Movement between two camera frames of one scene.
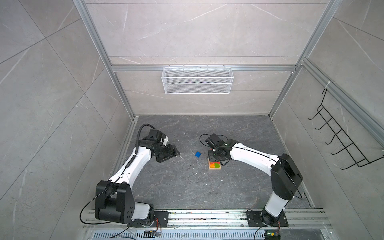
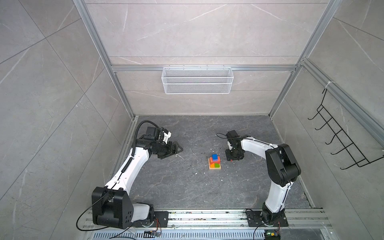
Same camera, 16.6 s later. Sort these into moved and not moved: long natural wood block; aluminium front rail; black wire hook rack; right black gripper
Moved: right black gripper
Not moved: aluminium front rail; black wire hook rack; long natural wood block
